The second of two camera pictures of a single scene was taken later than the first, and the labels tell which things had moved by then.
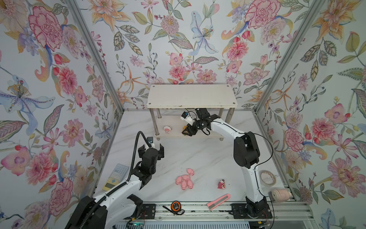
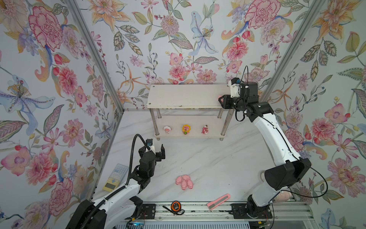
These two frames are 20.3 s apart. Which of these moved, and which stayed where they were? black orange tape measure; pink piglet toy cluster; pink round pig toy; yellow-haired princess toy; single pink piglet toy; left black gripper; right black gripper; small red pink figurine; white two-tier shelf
Moved: single pink piglet toy; right black gripper; small red pink figurine
Stayed: pink piglet toy cluster; yellow-haired princess toy; left black gripper; white two-tier shelf; pink round pig toy; black orange tape measure
